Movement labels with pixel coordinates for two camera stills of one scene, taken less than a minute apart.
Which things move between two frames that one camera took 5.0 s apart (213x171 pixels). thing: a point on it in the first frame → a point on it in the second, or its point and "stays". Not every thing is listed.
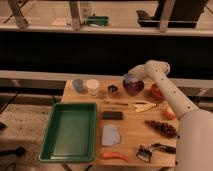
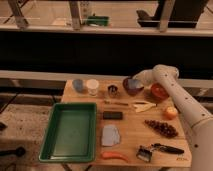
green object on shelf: (97, 20) stays
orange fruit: (169, 114) stays
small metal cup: (112, 90) stays
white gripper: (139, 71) → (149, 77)
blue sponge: (129, 78) → (134, 84)
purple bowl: (133, 87) stays
